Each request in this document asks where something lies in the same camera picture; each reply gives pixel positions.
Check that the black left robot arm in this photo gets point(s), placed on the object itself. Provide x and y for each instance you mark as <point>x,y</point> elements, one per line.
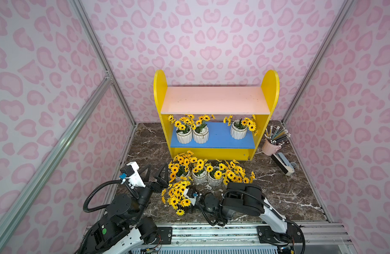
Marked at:
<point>123,227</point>

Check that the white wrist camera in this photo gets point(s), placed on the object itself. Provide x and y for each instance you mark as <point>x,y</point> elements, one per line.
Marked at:
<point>191,194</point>
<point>130,175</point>

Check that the yellow shelf unit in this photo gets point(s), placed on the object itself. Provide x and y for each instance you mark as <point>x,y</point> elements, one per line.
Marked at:
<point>257,102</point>

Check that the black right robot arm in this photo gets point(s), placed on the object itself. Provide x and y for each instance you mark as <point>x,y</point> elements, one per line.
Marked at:
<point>248,199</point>

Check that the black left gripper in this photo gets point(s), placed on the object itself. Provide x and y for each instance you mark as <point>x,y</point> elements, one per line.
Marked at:
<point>155,184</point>

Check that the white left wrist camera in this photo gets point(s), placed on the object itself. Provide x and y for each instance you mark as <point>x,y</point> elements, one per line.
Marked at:
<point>130,175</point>

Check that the bundle of pencils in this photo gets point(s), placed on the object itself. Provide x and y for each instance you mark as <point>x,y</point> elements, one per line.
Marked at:
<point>277,135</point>

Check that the shelf sunflower pot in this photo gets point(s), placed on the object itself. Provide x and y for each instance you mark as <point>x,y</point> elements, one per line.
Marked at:
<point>215,173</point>
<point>233,172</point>
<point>201,130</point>
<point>239,128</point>
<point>175,198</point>
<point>184,127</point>
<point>181,166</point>
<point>199,171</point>

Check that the light blue stapler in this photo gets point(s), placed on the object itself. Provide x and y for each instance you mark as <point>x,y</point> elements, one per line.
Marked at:
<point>287,167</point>

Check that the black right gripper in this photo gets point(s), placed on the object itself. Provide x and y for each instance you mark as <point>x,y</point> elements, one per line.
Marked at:
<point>200,198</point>

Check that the pink pencil bucket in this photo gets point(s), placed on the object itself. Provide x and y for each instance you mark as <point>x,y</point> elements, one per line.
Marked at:
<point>269,149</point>

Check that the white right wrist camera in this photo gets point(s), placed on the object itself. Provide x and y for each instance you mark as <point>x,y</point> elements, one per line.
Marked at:
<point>191,194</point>

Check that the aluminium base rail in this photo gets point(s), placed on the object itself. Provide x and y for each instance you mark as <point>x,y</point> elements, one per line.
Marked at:
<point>237,238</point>

